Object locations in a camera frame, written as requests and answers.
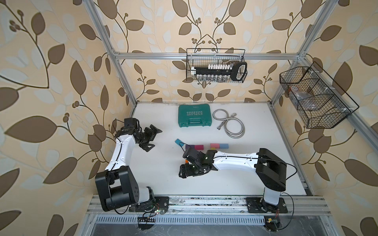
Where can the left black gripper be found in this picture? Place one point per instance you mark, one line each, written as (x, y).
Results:
(150, 136)

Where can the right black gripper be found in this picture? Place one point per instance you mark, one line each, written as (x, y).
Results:
(182, 169)

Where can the magenta block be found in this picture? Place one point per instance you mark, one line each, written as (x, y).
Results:
(199, 147)

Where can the pink block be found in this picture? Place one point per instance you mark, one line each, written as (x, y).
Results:
(214, 146)

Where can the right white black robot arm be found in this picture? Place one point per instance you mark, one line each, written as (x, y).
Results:
(270, 169)

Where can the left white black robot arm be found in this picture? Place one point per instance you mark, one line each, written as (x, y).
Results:
(116, 185)

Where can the teal block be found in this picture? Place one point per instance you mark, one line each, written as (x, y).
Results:
(179, 143)

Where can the green plastic tool case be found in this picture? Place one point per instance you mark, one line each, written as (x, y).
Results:
(194, 115)

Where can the black white socket set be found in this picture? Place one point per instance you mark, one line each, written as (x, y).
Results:
(234, 72)

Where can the clear plastic bag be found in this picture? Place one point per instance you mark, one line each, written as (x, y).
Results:
(303, 100)

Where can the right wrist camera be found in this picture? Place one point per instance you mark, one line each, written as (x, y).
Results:
(193, 156)

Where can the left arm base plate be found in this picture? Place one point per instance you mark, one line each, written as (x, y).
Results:
(158, 204)

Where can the aluminium front rail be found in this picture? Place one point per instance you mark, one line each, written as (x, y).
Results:
(237, 205)

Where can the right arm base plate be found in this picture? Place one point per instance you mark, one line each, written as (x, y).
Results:
(258, 205)

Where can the centre black wire basket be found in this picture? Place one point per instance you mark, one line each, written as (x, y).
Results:
(205, 56)

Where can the black wire basket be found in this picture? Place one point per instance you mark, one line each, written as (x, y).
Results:
(205, 56)
(333, 102)

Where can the right black wire basket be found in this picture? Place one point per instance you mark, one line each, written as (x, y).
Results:
(333, 102)

